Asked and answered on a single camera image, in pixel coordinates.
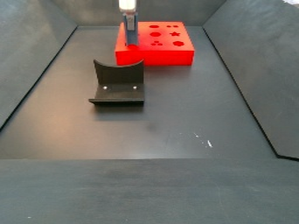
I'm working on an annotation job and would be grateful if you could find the red shape sorter block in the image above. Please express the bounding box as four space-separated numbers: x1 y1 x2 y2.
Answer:
114 21 195 66

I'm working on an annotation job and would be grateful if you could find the black curved holder stand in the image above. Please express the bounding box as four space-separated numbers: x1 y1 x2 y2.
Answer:
88 60 145 105

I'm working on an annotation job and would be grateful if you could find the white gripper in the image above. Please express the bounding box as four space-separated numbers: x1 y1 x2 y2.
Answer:
117 0 137 46

